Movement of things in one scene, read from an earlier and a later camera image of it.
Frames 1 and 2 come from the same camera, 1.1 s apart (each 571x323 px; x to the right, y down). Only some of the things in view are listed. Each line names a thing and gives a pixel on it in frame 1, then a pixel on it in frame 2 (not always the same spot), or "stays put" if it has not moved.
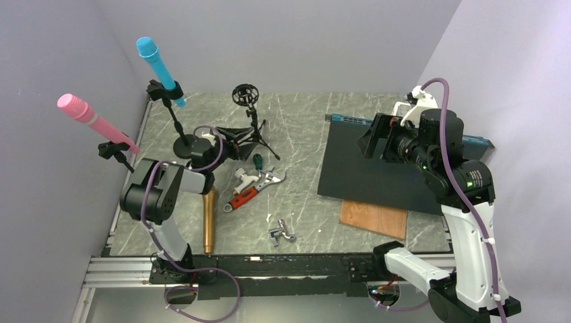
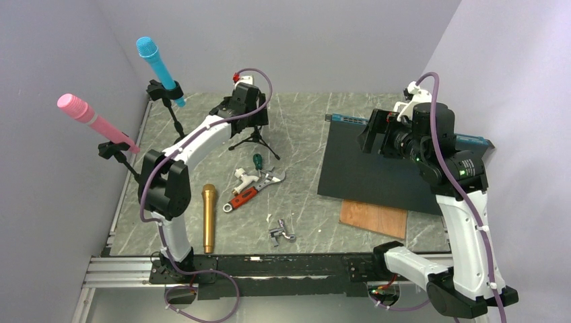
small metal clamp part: (276, 232) stays put
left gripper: (233, 137) → (260, 118)
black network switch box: (345, 173) stays put
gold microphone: (209, 220) stays put
